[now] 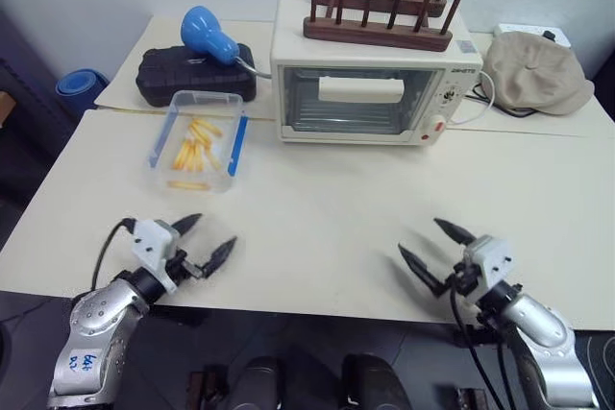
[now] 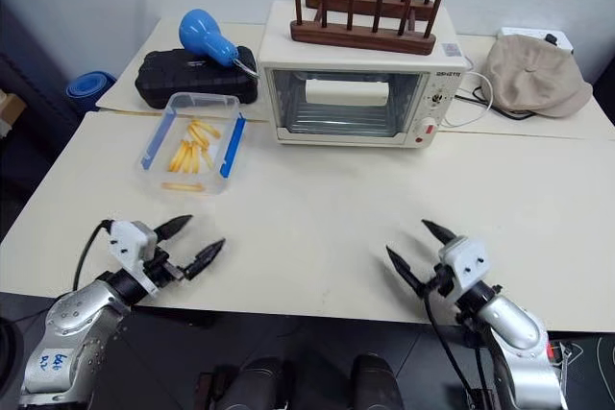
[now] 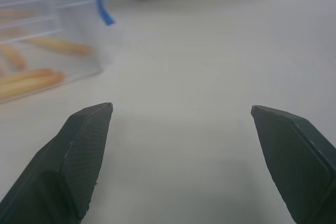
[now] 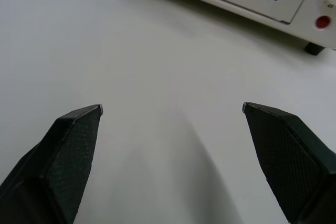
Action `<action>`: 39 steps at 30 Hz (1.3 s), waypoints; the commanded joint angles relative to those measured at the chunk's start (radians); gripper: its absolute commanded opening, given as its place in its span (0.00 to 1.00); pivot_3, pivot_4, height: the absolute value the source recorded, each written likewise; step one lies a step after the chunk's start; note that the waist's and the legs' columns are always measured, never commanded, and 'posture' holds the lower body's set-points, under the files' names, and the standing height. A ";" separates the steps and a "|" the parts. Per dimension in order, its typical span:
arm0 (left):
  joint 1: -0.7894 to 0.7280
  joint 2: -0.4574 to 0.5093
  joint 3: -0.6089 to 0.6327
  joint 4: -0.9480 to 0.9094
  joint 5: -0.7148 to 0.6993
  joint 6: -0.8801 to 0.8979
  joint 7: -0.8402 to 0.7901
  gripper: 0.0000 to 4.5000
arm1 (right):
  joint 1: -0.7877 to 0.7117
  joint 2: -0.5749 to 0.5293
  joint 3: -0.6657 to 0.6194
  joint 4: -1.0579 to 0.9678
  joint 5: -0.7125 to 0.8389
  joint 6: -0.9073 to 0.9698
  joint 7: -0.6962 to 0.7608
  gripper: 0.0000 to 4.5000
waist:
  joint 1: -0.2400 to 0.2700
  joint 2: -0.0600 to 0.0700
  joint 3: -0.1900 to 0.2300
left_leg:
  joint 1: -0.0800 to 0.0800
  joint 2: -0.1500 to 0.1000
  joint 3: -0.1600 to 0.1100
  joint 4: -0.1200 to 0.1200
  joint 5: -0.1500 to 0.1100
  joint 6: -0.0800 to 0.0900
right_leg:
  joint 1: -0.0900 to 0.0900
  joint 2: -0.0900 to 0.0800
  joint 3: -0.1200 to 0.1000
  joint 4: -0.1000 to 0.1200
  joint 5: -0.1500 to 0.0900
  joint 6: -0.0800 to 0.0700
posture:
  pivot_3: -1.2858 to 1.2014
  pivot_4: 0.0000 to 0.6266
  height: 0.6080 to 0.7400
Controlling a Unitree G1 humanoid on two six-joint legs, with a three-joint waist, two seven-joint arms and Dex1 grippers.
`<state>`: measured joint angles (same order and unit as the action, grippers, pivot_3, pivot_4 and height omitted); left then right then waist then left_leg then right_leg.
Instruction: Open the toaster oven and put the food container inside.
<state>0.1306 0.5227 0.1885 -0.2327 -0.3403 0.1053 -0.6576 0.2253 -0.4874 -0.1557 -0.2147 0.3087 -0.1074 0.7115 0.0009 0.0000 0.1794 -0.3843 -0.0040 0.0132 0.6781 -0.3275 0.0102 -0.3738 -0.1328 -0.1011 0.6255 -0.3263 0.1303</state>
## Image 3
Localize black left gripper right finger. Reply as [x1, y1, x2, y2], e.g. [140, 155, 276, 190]
[250, 104, 336, 224]

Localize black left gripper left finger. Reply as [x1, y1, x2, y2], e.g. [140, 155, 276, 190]
[0, 102, 114, 224]

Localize blue container lid clasp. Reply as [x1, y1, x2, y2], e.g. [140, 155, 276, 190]
[95, 0, 117, 26]

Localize clear plastic container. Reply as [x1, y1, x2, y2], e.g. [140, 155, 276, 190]
[0, 0, 118, 105]

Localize long golden bread stick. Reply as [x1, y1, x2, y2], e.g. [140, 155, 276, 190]
[0, 44, 27, 70]
[0, 68, 66, 99]
[25, 37, 95, 56]

